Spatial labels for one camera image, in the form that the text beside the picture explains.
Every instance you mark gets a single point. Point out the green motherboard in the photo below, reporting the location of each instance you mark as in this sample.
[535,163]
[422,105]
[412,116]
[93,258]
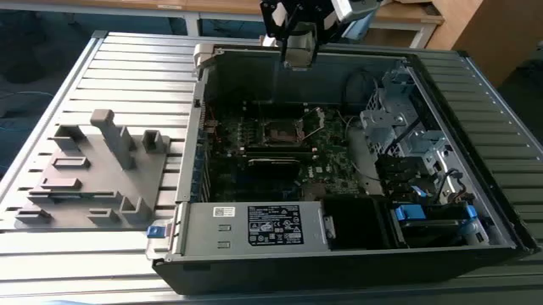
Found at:
[335,159]

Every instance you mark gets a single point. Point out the green RAM stick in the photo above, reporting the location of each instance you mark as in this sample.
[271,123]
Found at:
[72,195]

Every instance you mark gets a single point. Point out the black open PC case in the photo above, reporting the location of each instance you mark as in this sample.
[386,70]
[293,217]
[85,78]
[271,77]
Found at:
[339,276]

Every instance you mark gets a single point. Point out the silver metal drive cage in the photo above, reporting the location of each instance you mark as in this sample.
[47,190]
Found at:
[382,125]

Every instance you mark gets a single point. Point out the CPU socket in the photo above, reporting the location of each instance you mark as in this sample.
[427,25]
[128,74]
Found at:
[280,132]

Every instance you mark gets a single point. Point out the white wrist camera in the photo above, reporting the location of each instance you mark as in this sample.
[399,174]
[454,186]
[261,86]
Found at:
[344,12]

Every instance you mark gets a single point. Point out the wooden desk white frame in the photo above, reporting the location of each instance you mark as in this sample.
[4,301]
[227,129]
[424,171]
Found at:
[407,16]

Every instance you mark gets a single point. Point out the silver CPU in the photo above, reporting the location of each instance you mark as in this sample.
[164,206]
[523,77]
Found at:
[300,58]

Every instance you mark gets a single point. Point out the blue case latch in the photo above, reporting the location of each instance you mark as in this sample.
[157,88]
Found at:
[153,232]

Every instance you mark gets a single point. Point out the grey parts rack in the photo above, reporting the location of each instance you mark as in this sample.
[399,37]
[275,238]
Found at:
[105,187]

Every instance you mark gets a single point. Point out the wooden cabinet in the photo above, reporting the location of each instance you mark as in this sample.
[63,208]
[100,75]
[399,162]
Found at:
[500,38]

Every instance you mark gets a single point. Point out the black graphics card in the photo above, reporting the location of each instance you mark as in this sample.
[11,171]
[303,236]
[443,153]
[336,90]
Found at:
[273,171]

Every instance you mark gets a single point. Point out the grey power supply unit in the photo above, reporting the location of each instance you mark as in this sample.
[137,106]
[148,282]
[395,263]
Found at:
[203,235]

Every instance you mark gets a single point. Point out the blue disk carrier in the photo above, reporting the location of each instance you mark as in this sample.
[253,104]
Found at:
[408,212]

